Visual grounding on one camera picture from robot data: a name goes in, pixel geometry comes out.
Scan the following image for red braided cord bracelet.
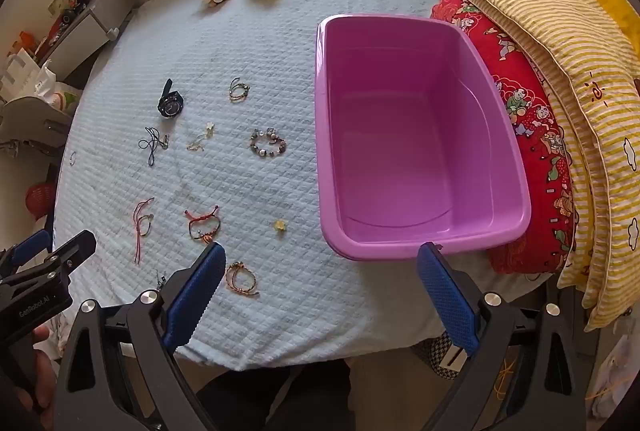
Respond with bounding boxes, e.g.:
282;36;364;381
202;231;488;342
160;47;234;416
184;205;222;243

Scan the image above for red mesh ball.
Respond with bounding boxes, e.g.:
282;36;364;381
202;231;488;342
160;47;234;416
26;182;58;219

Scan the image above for person's left hand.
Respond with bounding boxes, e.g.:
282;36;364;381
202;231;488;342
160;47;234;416
12;323;63;417

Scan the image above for mixed bead charm bracelet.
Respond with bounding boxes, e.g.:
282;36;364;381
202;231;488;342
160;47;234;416
250;127;287;158

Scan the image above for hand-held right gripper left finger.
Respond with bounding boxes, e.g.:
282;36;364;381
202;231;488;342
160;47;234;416
52;241;227;431

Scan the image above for clutter on cabinet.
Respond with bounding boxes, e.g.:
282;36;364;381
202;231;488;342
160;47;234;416
47;0;101;36

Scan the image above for yellow striped quilt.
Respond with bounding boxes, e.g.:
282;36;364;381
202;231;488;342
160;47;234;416
447;0;640;332

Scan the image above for white plastic bags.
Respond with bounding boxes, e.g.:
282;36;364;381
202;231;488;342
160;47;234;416
0;46;83;112

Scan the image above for checkered slipper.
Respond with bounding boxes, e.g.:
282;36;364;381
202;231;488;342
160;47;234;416
415;331;473;379

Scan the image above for white bedside cabinet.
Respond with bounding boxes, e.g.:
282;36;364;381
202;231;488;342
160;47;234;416
37;0;143;66

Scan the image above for black wristwatch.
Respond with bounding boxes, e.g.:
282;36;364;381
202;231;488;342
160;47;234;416
157;79;185;119

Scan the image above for red printed quilt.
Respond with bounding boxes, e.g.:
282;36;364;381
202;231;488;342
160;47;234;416
431;0;576;274

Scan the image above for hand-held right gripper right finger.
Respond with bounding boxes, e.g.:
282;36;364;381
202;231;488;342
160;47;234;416
416;241;586;431

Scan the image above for person's dark trouser leg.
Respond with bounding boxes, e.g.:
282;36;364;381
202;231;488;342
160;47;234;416
195;358;351;431

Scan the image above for light blue quilted blanket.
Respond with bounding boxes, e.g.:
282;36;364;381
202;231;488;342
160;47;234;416
52;0;501;369

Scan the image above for black cord necklace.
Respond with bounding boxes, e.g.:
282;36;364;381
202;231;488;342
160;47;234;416
138;127;170;168

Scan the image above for gold chain flower charm bracelet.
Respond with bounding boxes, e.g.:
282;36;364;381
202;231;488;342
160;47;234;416
187;123;216;152

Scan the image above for purple plastic basin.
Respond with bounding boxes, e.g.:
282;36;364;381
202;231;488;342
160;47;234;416
314;14;532;262

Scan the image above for thin red string bracelet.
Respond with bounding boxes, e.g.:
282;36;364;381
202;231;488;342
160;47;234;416
132;197;156;265

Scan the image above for grey chair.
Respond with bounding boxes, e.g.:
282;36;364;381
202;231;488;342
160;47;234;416
0;97;73;156

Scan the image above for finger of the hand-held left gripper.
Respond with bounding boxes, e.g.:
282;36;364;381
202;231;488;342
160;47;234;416
0;230;53;273
30;231;97;284

